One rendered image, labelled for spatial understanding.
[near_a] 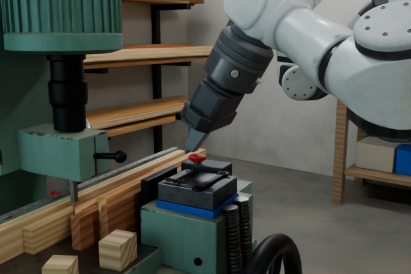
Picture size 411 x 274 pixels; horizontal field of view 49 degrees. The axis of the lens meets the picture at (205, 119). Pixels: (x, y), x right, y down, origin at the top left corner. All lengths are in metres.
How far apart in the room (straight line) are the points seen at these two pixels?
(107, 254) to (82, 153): 0.16
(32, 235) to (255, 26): 0.44
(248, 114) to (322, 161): 0.84
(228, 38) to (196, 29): 4.04
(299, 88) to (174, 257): 0.48
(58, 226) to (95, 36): 0.30
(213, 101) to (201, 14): 4.01
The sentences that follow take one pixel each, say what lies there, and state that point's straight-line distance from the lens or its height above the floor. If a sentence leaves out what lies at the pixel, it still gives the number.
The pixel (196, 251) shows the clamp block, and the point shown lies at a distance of 0.69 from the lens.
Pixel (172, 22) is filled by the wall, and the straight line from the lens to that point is 4.59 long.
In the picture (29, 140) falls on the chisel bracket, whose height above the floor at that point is 1.05.
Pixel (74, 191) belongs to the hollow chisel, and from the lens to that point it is 0.79.
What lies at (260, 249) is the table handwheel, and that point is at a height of 0.95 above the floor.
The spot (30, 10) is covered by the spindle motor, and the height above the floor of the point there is 1.26.
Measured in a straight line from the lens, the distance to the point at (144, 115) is 3.61.
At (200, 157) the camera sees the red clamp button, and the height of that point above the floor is 1.02.
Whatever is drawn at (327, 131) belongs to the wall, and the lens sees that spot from 4.11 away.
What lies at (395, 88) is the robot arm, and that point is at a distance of 0.47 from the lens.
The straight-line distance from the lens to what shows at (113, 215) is 0.73.
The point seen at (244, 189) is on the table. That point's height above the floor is 0.89.
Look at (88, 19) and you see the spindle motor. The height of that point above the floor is 1.24.
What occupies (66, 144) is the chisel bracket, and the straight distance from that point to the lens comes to 0.73.
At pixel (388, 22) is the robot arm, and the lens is 0.47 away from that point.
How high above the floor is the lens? 1.22
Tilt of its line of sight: 11 degrees down
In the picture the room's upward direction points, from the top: straight up
